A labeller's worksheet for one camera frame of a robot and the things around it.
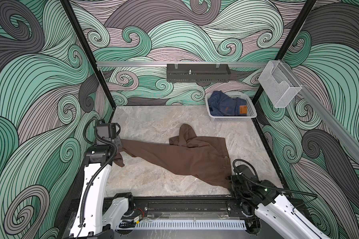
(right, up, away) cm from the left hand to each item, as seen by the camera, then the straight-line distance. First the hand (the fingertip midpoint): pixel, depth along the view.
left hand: (109, 139), depth 70 cm
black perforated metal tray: (+47, +40, +26) cm, 67 cm away
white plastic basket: (+88, +14, +36) cm, 96 cm away
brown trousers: (+50, -14, +15) cm, 54 cm away
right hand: (+58, -24, +8) cm, 64 cm away
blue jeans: (+67, +20, +40) cm, 80 cm away
